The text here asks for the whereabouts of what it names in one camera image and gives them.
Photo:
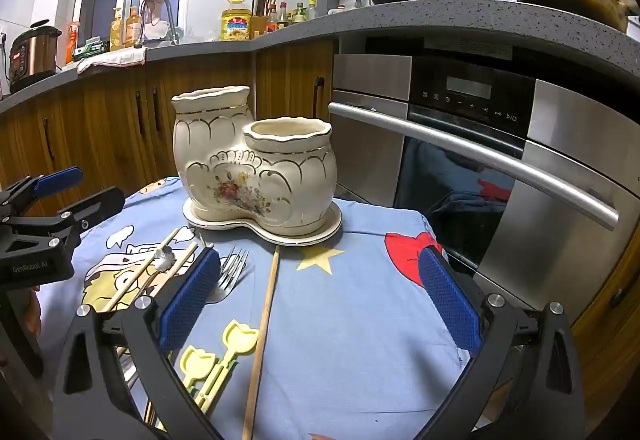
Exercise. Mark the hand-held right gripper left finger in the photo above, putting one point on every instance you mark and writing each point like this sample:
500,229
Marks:
190,300

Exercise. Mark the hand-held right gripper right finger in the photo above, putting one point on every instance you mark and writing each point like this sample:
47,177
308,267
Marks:
450,300

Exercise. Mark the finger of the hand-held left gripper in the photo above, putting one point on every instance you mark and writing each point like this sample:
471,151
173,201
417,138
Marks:
60,180
97,205

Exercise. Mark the yellow tulip plastic stick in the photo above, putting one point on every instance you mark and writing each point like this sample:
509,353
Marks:
200,362
240,335

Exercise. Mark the cream ceramic double holder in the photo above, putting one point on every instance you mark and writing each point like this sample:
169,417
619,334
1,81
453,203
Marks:
280,180

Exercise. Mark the small white paper wad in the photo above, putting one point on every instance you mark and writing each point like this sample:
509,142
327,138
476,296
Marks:
165,257

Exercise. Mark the blue cartoon printed tablecloth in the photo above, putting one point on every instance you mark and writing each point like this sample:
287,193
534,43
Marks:
350,320

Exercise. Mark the white dish cloth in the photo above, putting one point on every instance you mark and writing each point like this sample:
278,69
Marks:
110,59

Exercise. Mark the electric pressure cooker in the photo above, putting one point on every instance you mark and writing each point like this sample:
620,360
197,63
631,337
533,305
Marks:
32,52

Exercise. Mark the green packet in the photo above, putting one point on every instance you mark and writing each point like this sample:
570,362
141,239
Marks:
90,49

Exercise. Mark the orange spray bottle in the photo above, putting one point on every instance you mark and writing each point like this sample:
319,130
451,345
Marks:
72,44

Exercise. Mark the cream ceramic saucer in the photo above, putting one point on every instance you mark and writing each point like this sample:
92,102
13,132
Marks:
320,233

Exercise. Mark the yellow dish soap bottle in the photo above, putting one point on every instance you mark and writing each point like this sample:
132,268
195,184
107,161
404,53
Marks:
116,32
133,27

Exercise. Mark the wooden kitchen cabinets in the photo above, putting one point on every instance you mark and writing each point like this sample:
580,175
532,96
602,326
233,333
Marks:
210,74

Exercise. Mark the metal kitchen faucet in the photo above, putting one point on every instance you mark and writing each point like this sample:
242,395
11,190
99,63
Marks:
171,19

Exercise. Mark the steel built-in oven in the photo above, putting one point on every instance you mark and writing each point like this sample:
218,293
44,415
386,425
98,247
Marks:
470,89

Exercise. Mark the yellow cooking oil bottle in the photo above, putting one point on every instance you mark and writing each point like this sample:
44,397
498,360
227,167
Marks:
235,27

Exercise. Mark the green glass bottle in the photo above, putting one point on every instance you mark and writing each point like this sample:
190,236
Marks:
300,14

